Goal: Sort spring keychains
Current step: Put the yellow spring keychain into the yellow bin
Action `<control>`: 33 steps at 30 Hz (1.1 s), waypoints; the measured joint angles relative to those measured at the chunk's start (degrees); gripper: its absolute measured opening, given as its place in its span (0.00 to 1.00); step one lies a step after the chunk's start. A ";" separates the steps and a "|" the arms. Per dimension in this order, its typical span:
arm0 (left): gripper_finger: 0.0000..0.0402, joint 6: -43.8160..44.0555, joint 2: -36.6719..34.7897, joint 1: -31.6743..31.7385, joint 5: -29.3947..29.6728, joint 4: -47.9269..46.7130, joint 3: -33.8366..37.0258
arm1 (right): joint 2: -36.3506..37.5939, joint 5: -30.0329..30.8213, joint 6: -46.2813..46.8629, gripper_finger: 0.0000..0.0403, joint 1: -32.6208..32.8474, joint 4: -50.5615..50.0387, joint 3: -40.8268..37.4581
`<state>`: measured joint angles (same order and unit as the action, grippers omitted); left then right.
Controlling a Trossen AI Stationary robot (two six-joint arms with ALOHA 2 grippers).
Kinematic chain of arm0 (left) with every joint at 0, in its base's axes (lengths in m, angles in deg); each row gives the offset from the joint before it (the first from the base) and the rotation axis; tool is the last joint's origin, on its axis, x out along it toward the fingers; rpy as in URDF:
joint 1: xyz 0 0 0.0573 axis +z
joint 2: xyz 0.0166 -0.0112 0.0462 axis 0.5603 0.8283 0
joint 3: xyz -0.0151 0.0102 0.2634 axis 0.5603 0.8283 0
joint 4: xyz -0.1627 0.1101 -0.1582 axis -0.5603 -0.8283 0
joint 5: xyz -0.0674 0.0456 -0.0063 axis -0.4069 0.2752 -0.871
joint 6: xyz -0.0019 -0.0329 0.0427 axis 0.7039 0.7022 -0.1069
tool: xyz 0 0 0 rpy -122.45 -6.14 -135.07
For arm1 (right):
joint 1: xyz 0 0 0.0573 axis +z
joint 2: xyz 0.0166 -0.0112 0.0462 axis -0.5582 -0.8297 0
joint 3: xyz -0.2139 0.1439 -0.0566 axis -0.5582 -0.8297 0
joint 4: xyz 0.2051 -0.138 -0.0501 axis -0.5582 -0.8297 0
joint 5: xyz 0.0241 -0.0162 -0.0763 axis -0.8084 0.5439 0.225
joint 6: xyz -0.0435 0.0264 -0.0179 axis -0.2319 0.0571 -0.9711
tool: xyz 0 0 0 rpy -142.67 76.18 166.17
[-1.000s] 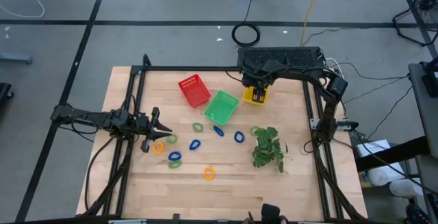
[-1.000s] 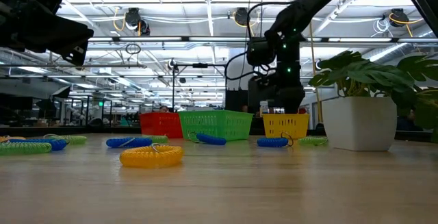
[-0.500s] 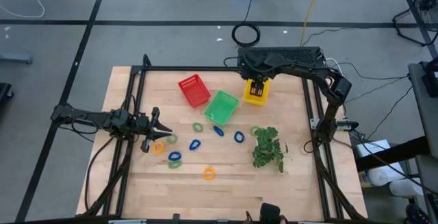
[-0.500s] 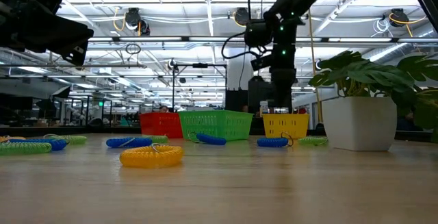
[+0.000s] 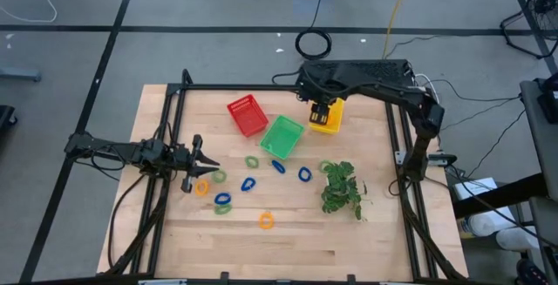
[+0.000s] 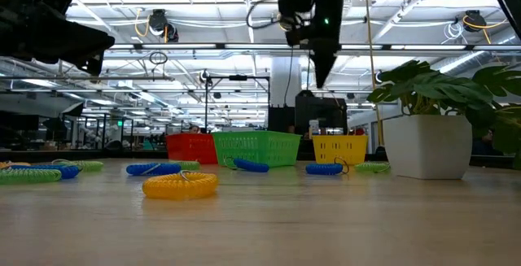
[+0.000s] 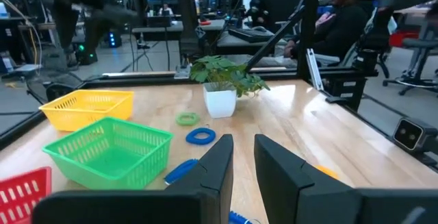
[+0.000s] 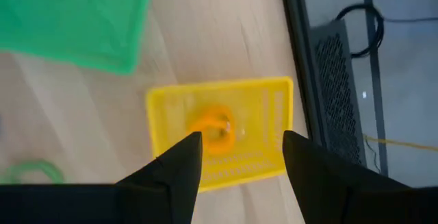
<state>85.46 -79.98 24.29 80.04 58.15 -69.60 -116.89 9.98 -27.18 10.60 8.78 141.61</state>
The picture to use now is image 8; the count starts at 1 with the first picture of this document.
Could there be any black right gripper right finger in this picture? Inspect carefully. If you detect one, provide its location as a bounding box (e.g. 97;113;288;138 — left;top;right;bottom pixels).
282;130;438;224

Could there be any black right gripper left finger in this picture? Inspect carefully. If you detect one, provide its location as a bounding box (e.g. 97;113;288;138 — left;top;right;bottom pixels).
0;131;203;224

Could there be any orange spring keychain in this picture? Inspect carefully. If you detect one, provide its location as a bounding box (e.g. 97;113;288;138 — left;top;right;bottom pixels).
187;105;237;156

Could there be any green spring keychain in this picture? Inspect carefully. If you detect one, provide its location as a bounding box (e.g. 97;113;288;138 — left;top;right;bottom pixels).
1;160;65;185

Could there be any black mesh computer tower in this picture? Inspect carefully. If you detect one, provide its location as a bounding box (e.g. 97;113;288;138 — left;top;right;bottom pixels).
309;20;368;169

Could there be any yellow plastic basket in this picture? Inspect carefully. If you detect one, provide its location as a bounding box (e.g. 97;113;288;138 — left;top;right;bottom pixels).
146;76;294;193

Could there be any green plastic basket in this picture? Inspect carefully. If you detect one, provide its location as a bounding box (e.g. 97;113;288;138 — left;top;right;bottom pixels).
0;0;153;76

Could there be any long yellow cable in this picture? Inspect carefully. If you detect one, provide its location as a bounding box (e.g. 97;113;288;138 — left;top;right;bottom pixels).
363;134;438;153

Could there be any coiled black cable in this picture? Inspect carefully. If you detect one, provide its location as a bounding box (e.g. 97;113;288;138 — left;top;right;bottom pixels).
334;3;438;60

